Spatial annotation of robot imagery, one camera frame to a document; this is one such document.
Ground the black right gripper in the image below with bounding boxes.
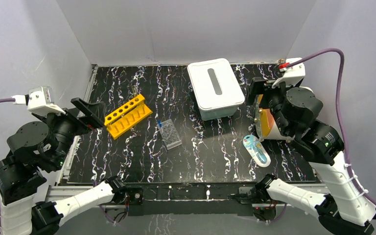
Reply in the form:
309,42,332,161
244,77,300,137

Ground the yellow test tube rack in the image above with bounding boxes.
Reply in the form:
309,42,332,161
104,94,153,140

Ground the white bin lid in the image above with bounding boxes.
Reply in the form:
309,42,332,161
188,58,245,111

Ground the clear large test tube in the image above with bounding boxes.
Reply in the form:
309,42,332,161
131,85,139,98

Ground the blue capped tube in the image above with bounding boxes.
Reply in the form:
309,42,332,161
157,120,162,131

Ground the clear well plate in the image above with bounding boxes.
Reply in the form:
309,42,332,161
160,119,182,150

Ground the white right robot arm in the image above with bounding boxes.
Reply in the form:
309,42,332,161
245,77,376,235

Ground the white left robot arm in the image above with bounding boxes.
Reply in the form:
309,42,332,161
0,95,127,235

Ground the white orange centrifuge drum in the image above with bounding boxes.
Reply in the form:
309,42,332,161
254,95,293,142

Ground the mint green plastic bin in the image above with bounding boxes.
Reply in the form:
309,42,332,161
198,105,239,121

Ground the blue packaged tool blister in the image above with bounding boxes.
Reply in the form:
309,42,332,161
242,135,271,167

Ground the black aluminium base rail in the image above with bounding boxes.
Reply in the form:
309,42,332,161
44,181,338,224

